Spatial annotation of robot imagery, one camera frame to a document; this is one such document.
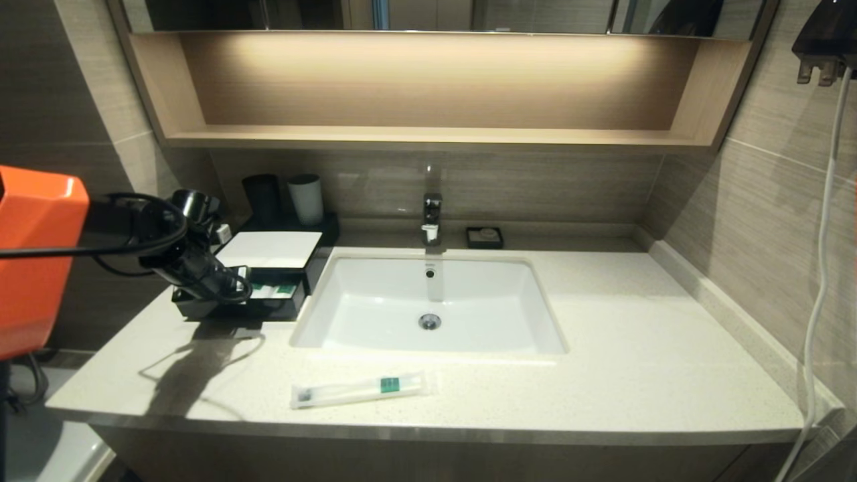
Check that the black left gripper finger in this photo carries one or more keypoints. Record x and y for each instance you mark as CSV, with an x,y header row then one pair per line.
x,y
227,297
240,276

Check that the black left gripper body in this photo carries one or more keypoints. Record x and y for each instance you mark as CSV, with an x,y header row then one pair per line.
x,y
187,268

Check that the black box drawer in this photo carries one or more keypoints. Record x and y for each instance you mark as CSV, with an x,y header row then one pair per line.
x,y
274,309

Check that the packaged toothbrush green label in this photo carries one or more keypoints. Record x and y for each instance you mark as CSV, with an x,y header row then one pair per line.
x,y
361,388

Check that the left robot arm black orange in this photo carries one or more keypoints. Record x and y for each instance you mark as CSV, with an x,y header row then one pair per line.
x,y
40,254

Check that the black box white lid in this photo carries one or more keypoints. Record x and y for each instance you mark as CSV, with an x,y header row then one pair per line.
x,y
281,248

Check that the black cup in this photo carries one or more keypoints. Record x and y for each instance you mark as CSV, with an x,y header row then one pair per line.
x,y
261,196

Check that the grey white cup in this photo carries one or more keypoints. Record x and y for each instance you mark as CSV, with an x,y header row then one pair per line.
x,y
306,199

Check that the white sink basin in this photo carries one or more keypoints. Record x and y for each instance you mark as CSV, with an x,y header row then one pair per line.
x,y
375,314

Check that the chrome sink drain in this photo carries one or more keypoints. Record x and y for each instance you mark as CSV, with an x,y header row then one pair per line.
x,y
430,322

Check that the chrome faucet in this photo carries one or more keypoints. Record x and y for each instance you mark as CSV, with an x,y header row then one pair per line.
x,y
432,209

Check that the white bathtub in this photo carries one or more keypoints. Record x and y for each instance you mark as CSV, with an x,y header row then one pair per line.
x,y
53,448

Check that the black soap dish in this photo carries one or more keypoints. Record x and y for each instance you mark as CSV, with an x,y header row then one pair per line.
x,y
471,245

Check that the round soap bar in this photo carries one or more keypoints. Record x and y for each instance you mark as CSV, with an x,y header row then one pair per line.
x,y
485,234

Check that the mirror cabinet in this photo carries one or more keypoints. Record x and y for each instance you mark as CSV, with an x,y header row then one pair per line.
x,y
535,15

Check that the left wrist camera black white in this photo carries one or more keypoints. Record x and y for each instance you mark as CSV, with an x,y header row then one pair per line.
x,y
197,204

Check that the wooden wall shelf niche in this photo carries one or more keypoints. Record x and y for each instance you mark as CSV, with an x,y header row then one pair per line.
x,y
428,137

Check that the black wall hair dryer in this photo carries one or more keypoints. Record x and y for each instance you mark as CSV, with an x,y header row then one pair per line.
x,y
830,33

